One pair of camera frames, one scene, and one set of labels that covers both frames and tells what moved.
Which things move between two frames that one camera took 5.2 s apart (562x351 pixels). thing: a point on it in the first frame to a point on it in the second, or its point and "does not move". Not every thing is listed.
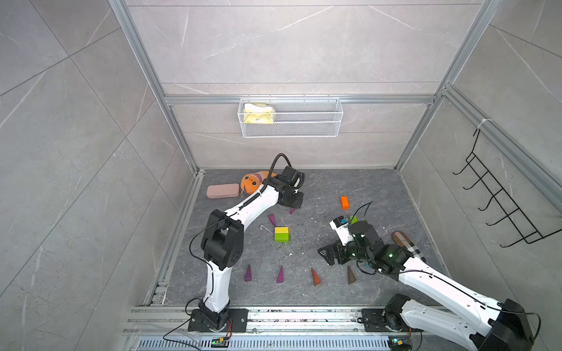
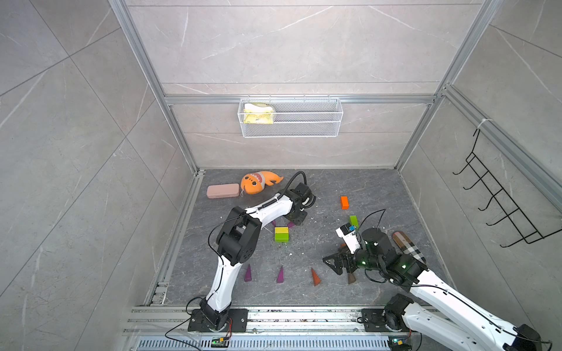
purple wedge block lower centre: x=280 y=278 does not move
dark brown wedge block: x=350 y=276 does not move
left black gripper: x=298 y=203 to x=300 y=220
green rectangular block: x=282 y=238 does not move
